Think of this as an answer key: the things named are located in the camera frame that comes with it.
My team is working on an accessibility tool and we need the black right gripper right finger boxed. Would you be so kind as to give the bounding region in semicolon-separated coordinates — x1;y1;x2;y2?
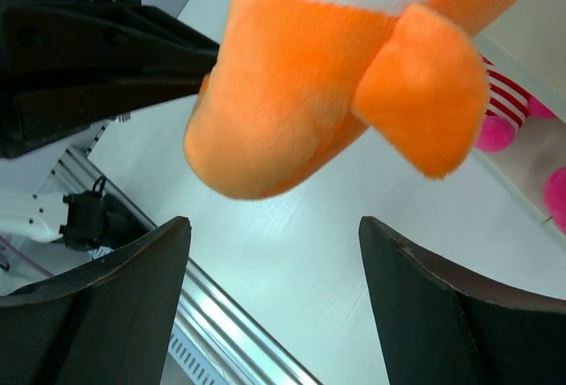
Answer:
358;217;565;385

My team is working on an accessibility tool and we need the hot pink plush with glasses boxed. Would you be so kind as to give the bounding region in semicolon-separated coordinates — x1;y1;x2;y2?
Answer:
475;58;565;231

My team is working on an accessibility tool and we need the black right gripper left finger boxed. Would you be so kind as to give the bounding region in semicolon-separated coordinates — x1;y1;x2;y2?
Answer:
1;217;191;384

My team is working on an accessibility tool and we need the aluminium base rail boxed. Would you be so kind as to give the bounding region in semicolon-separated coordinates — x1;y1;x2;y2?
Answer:
34;145;324;385

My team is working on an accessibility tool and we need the orange shark plush purple fin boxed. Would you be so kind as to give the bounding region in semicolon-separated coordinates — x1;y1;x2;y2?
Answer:
184;0;517;200

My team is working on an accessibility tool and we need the beige three-tier shelf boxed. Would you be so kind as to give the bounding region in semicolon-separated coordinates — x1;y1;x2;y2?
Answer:
474;35;565;248

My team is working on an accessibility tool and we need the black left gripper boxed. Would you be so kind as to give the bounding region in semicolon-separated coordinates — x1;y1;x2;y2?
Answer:
1;0;218;159

